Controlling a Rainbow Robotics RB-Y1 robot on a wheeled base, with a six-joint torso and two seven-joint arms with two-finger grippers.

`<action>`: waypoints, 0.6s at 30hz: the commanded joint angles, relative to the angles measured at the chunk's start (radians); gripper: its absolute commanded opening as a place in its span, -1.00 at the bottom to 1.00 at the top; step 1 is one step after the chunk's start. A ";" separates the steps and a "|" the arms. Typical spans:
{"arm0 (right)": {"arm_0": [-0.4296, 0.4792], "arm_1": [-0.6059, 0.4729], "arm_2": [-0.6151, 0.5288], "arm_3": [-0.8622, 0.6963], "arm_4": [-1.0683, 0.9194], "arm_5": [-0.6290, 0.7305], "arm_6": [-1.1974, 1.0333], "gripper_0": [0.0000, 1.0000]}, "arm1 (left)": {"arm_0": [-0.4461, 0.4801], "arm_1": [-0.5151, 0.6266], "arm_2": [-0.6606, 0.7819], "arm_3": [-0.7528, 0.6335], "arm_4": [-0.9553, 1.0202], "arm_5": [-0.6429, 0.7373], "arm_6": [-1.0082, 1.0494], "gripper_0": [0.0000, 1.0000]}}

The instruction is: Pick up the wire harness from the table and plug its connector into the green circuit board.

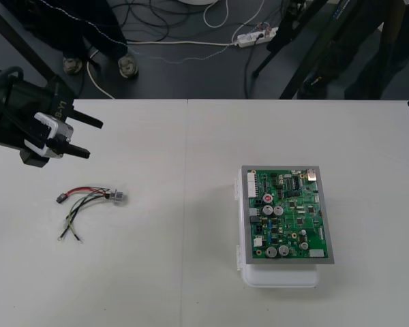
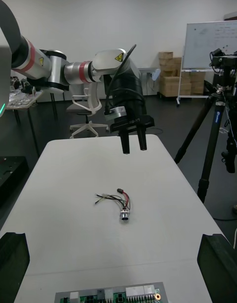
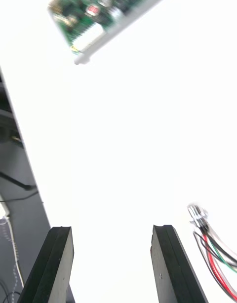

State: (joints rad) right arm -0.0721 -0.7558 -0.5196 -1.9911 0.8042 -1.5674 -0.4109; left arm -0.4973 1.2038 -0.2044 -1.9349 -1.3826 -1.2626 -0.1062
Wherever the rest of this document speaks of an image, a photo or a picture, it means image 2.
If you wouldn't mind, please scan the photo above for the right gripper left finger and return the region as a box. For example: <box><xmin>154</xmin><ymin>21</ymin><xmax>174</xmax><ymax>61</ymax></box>
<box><xmin>0</xmin><ymin>232</ymin><xmax>31</xmax><ymax>303</ymax></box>

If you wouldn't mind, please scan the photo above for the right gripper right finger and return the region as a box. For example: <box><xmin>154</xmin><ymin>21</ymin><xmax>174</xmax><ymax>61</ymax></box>
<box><xmin>197</xmin><ymin>233</ymin><xmax>237</xmax><ymax>303</ymax></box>

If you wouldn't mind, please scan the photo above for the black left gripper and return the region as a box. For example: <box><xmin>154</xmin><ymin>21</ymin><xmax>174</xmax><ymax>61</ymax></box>
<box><xmin>110</xmin><ymin>114</ymin><xmax>156</xmax><ymax>155</ymax></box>

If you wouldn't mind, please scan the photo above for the red black green cable bundle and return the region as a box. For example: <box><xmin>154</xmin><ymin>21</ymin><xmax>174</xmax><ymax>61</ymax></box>
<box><xmin>94</xmin><ymin>188</ymin><xmax>132</xmax><ymax>224</ymax></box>

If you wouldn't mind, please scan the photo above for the white office chair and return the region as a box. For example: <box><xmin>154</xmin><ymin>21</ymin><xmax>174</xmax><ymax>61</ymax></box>
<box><xmin>66</xmin><ymin>87</ymin><xmax>110</xmax><ymax>139</ymax></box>

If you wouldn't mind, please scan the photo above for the stack of cardboard boxes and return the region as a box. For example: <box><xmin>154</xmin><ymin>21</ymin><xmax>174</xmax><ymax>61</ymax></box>
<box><xmin>158</xmin><ymin>51</ymin><xmax>206</xmax><ymax>98</ymax></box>

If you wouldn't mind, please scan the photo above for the white desk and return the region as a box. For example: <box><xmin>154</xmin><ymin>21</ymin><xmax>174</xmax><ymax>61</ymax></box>
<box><xmin>137</xmin><ymin>67</ymin><xmax>161</xmax><ymax>96</ymax></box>

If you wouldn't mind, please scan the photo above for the black perforated plate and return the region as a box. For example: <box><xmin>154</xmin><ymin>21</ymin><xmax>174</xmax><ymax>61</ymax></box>
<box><xmin>0</xmin><ymin>155</ymin><xmax>30</xmax><ymax>208</ymax></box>

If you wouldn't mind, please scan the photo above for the cluttered grey desk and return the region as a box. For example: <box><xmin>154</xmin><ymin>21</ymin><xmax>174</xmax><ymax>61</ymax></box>
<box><xmin>5</xmin><ymin>76</ymin><xmax>44</xmax><ymax>158</ymax></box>

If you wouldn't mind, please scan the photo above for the whiteboard on wheeled stand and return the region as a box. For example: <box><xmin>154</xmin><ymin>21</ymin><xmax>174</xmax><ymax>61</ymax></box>
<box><xmin>176</xmin><ymin>20</ymin><xmax>237</xmax><ymax>107</ymax></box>

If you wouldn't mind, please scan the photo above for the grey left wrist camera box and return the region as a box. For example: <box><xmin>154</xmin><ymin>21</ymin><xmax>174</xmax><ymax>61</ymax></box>
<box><xmin>103</xmin><ymin>106</ymin><xmax>127</xmax><ymax>122</ymax></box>

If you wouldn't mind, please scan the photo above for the black camera tripod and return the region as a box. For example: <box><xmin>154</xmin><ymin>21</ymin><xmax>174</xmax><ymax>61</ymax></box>
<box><xmin>173</xmin><ymin>48</ymin><xmax>237</xmax><ymax>204</ymax></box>

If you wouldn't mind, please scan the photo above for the green circuit board grey frame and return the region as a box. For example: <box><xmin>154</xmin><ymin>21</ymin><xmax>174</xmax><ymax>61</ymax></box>
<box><xmin>54</xmin><ymin>281</ymin><xmax>169</xmax><ymax>303</ymax></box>

